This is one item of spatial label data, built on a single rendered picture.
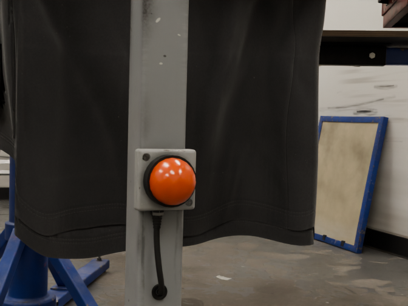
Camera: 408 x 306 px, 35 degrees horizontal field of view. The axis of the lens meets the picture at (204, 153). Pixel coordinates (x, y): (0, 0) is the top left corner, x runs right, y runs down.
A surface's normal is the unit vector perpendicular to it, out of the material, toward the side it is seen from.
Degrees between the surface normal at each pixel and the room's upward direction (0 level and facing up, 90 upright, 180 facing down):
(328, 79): 90
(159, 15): 90
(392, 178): 90
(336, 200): 78
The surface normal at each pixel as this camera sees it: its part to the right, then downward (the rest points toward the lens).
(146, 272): 0.39, 0.06
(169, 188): -0.11, 0.22
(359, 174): -0.91, -0.19
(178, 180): 0.22, -0.11
